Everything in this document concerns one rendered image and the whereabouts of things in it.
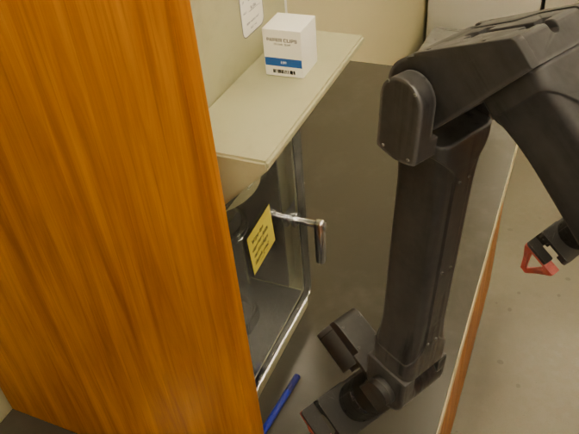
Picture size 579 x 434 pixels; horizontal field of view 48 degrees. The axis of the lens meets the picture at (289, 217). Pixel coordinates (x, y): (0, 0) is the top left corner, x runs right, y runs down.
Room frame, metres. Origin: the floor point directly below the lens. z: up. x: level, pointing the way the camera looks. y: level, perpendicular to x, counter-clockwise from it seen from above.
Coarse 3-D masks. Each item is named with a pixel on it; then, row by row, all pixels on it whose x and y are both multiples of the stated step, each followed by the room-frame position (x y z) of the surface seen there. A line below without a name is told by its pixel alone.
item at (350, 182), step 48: (336, 96) 1.70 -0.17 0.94; (336, 144) 1.45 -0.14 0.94; (336, 192) 1.24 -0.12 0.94; (384, 192) 1.22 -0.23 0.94; (480, 192) 1.19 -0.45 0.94; (336, 240) 1.06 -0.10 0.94; (384, 240) 1.05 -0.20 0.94; (480, 240) 1.02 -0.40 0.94; (336, 288) 0.92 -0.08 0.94; (384, 288) 0.91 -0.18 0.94; (288, 384) 0.70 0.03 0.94; (336, 384) 0.69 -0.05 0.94; (432, 384) 0.67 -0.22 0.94; (0, 432) 0.65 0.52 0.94; (48, 432) 0.65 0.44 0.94; (288, 432) 0.60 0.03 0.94; (384, 432) 0.59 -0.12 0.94; (432, 432) 0.58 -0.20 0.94
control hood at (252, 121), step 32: (320, 32) 0.85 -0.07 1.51; (256, 64) 0.77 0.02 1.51; (320, 64) 0.76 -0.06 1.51; (224, 96) 0.69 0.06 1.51; (256, 96) 0.69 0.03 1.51; (288, 96) 0.68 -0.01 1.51; (320, 96) 0.68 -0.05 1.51; (224, 128) 0.62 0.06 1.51; (256, 128) 0.61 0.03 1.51; (288, 128) 0.61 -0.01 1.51; (224, 160) 0.57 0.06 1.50; (256, 160) 0.55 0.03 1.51; (224, 192) 0.57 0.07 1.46
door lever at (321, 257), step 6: (294, 216) 0.82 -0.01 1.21; (294, 222) 0.82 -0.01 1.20; (300, 222) 0.82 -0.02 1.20; (306, 222) 0.82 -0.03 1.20; (312, 222) 0.81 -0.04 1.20; (318, 222) 0.81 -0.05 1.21; (324, 222) 0.81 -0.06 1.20; (318, 228) 0.80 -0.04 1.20; (324, 228) 0.80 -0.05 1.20; (318, 234) 0.80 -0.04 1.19; (324, 234) 0.81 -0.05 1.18; (318, 240) 0.80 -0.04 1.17; (324, 240) 0.81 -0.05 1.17; (318, 246) 0.80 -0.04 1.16; (324, 246) 0.81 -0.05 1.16; (318, 252) 0.80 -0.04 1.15; (324, 252) 0.80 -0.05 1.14; (318, 258) 0.80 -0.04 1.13; (324, 258) 0.80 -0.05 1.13
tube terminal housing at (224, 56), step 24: (192, 0) 0.68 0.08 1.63; (216, 0) 0.72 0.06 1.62; (264, 0) 0.83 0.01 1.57; (216, 24) 0.71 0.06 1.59; (240, 24) 0.76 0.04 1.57; (264, 24) 0.82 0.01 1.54; (216, 48) 0.71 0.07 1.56; (240, 48) 0.76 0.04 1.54; (216, 72) 0.70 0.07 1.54; (240, 72) 0.75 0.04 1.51; (216, 96) 0.69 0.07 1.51; (288, 336) 0.79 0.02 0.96; (264, 384) 0.70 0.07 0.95
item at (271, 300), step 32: (288, 160) 0.82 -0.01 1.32; (256, 192) 0.73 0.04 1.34; (288, 192) 0.81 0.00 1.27; (256, 224) 0.72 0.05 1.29; (288, 224) 0.80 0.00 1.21; (288, 256) 0.79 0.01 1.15; (256, 288) 0.69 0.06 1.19; (288, 288) 0.78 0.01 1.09; (256, 320) 0.68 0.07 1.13; (288, 320) 0.77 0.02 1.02; (256, 352) 0.67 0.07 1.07; (256, 384) 0.65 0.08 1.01
